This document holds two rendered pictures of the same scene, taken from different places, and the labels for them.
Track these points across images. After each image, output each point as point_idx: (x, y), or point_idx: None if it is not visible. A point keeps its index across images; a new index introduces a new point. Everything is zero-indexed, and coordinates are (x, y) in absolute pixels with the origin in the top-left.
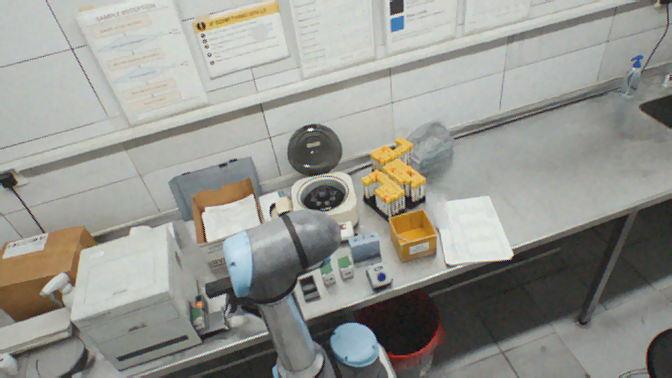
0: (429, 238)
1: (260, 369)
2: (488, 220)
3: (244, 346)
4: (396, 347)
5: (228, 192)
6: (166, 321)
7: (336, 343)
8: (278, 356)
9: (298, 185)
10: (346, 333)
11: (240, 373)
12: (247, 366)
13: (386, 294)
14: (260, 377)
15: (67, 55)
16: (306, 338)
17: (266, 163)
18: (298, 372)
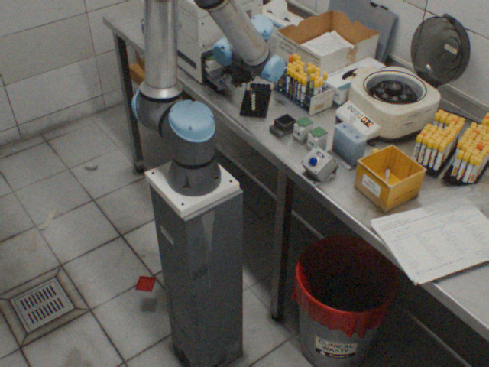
0: (382, 183)
1: (274, 219)
2: (468, 252)
3: (212, 111)
4: (335, 307)
5: (357, 32)
6: (190, 37)
7: (183, 103)
8: (294, 228)
9: (396, 69)
10: (196, 108)
11: (263, 206)
12: (273, 209)
13: (306, 183)
14: (267, 222)
15: None
16: (158, 59)
17: (408, 37)
18: (145, 83)
